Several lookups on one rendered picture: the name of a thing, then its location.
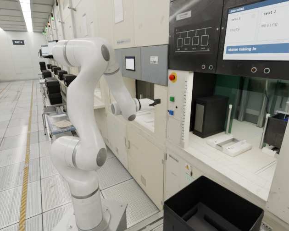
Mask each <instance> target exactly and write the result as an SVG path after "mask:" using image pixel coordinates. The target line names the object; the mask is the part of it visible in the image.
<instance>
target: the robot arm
mask: <svg viewBox="0 0 289 231"><path fill-rule="evenodd" d="M52 55H53V57H54V59H55V60H56V62H57V63H59V64H60V65H63V66H67V67H81V71H80V73H79V74H78V76H77V77H76V78H75V79H74V80H73V81H72V82H71V83H70V85H69V86H68V89H67V113H68V117H69V120H70V122H71V123H72V124H73V126H74V127H75V128H76V130H77V132H78V133H79V136H80V137H73V136H63V137H59V138H58V139H56V140H55V141H54V142H53V144H52V146H51V148H50V158H51V161H52V163H53V165H54V167H55V168H56V169H57V170H58V172H59V173H60V174H61V175H62V177H63V178H64V179H65V180H66V181H67V182H68V184H69V187H70V192H71V197H72V204H73V209H74V212H73V214H72V216H71V218H70V220H69V222H68V229H69V231H104V230H105V229H106V228H107V226H108V225H109V222H110V218H111V215H110V211H109V209H108V208H107V207H106V206H105V205H103V204H101V197H100V186H99V179H98V176H97V174H96V173H95V172H94V171H95V170H97V169H99V168H101V167H102V166H103V164H104V163H105V161H106V158H107V150H106V145H105V142H104V140H103V138H102V135H101V133H100V131H99V129H98V127H97V124H96V121H95V116H94V90H95V86H96V84H97V82H98V81H99V79H100V78H101V76H102V75H103V76H104V78H105V81H106V83H107V86H108V88H109V90H110V92H111V94H112V95H113V97H114V99H115V100H116V101H114V102H112V103H111V111H112V113H113V115H114V116H117V115H122V116H123V117H124V119H125V120H127V121H134V120H135V118H136V115H137V114H136V112H138V111H139V110H146V109H153V108H154V106H153V105H157V104H160V103H161V99H155V100H154V99H152V100H151V99H132V97H131V95H130V93H129V91H128V90H127V88H126V86H125V84H124V81H123V77H122V74H121V70H120V67H119V64H118V61H117V57H116V54H115V51H114V48H113V46H112V44H111V43H110V42H109V41H108V40H106V39H105V38H101V37H93V38H73V39H65V40H61V41H59V42H57V43H56V44H55V45H54V46H53V49H52Z"/></svg>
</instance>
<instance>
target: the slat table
mask: <svg viewBox="0 0 289 231"><path fill-rule="evenodd" d="M162 224H163V210H162V211H160V212H158V213H157V214H155V215H153V216H151V217H149V218H147V219H145V220H143V221H142V222H139V223H137V224H136V225H134V226H132V227H130V228H128V229H126V230H124V231H153V229H155V228H156V227H158V226H160V225H162ZM155 231H163V226H162V227H160V228H158V229H156V230H155ZM259 231H271V230H270V229H268V228H267V227H266V226H264V225H263V224H262V223H261V226H260V230H259Z"/></svg>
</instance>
